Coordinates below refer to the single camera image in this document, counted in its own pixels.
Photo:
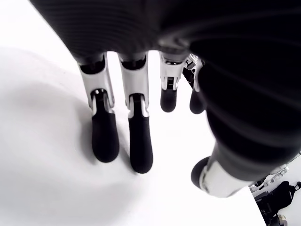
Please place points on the right robot hand black silver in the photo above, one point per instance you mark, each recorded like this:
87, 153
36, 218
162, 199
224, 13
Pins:
259, 184

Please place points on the left robot hand black silver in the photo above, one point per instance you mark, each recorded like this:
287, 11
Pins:
188, 23

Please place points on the right robot arm silver black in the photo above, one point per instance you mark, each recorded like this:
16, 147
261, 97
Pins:
279, 170

